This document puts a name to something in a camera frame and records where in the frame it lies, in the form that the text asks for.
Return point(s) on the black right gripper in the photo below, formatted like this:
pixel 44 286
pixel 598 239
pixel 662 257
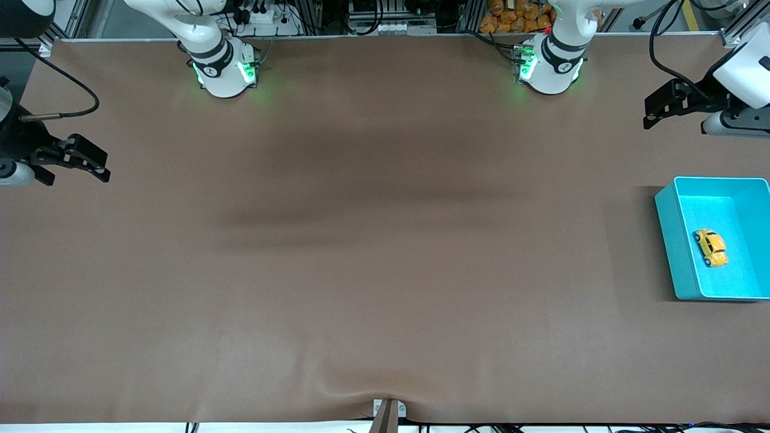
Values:
pixel 17 139

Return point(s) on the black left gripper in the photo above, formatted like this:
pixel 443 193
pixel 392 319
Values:
pixel 702 96

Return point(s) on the yellow beetle toy car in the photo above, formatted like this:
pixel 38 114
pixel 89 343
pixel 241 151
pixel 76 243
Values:
pixel 713 248

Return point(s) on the turquoise plastic bin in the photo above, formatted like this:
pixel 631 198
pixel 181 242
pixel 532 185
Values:
pixel 680 264

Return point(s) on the pile of orange packets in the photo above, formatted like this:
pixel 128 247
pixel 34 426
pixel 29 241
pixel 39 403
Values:
pixel 511 21

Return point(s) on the white power strip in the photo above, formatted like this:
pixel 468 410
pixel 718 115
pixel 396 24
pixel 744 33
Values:
pixel 271 24

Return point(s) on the white terminal equipment box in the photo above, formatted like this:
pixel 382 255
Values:
pixel 391 27

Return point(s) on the brown table mat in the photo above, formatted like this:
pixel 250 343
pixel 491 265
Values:
pixel 385 240

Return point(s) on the aluminium frame profile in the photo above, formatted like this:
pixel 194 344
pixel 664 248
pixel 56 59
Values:
pixel 75 18
pixel 731 39

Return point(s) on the aluminium frame post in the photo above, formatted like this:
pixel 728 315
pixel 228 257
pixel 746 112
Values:
pixel 310 15

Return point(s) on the metal clamp bracket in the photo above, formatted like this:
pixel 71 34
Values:
pixel 388 418

